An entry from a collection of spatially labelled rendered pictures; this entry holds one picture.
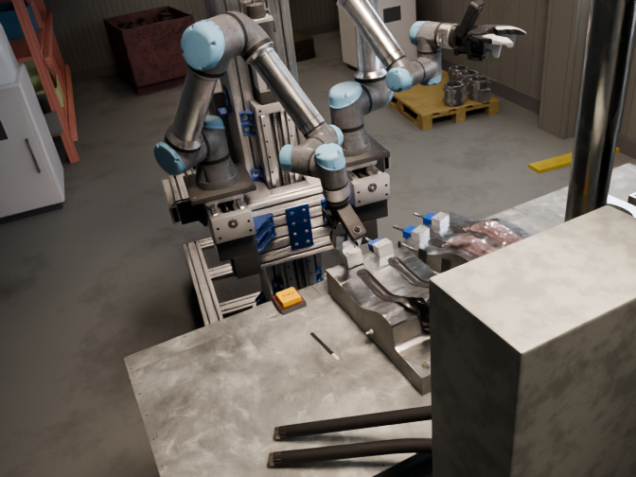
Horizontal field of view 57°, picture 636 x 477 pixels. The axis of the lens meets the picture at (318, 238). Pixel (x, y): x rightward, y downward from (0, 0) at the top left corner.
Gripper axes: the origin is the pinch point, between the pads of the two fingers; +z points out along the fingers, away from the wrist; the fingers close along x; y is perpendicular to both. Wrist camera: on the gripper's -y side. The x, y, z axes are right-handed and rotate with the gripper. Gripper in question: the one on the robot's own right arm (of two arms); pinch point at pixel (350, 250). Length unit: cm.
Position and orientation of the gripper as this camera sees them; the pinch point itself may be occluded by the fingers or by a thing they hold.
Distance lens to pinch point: 176.5
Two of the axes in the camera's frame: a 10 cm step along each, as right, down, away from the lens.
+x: -8.7, 4.3, -2.4
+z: 1.7, 7.3, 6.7
